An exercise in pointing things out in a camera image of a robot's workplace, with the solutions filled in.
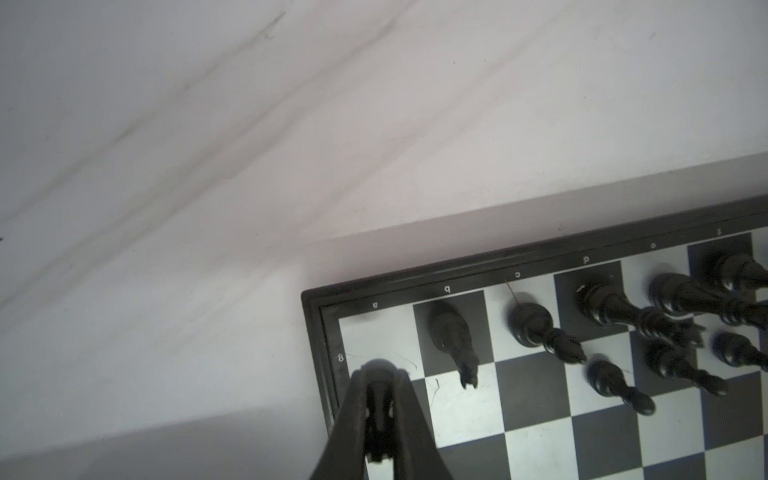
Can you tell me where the black knight chess piece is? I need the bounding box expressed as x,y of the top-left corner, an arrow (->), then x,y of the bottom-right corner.
427,302 -> 480,389

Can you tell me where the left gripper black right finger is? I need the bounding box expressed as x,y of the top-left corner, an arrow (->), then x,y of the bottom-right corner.
392,369 -> 452,480

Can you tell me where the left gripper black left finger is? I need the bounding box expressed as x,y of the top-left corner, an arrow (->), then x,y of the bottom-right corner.
310,369 -> 368,480

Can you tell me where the black and white chessboard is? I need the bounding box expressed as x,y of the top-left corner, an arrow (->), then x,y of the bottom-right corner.
301,196 -> 767,479

